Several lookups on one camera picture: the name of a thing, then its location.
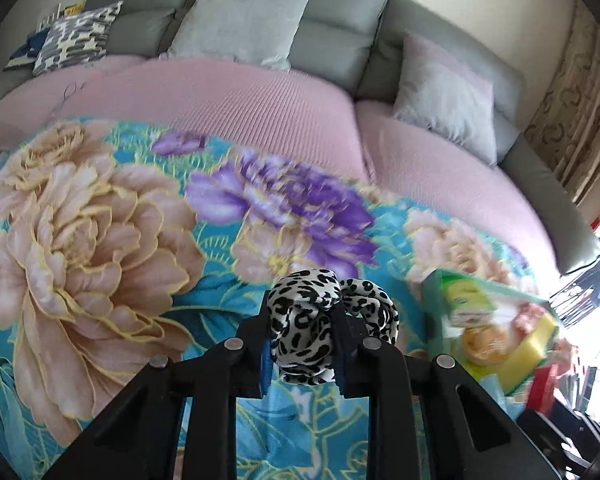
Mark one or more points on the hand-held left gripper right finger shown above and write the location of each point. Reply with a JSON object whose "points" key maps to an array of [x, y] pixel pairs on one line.
{"points": [[342, 372]]}

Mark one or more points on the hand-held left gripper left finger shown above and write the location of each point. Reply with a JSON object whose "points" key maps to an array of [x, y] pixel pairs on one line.
{"points": [[265, 370]]}

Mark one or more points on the leopard print scrunchie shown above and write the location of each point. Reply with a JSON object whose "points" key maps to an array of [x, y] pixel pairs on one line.
{"points": [[300, 320]]}

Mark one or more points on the yellow sponge with green pad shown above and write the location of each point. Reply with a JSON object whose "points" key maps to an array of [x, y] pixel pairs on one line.
{"points": [[530, 355]]}

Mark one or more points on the teal cardboard box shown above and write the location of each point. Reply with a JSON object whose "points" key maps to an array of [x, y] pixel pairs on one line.
{"points": [[432, 320]]}

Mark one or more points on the large green tissue pack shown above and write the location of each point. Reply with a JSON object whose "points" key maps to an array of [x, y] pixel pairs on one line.
{"points": [[472, 302]]}

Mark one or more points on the dark metal rack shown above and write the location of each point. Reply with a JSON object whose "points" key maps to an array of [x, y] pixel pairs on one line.
{"points": [[580, 290]]}

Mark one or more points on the pink ribbed sofa cover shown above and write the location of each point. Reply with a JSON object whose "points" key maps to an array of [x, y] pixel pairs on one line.
{"points": [[230, 105], [455, 175]]}

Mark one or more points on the floral blanket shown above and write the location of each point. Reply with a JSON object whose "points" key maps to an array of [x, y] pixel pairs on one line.
{"points": [[80, 220]]}

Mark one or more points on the grey and pink cushion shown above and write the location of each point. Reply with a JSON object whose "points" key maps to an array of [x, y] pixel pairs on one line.
{"points": [[445, 100]]}

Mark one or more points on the beige patterned curtain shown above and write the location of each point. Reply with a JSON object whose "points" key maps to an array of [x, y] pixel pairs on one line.
{"points": [[575, 110]]}

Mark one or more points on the grey sofa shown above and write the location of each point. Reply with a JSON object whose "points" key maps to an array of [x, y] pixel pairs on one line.
{"points": [[330, 15]]}

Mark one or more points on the black white patterned cushion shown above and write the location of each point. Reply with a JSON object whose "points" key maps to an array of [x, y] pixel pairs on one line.
{"points": [[75, 37]]}

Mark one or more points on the yellow box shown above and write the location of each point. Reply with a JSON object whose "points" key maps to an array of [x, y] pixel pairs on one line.
{"points": [[75, 9]]}

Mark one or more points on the white rack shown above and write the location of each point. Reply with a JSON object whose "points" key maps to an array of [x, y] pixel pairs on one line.
{"points": [[52, 15]]}

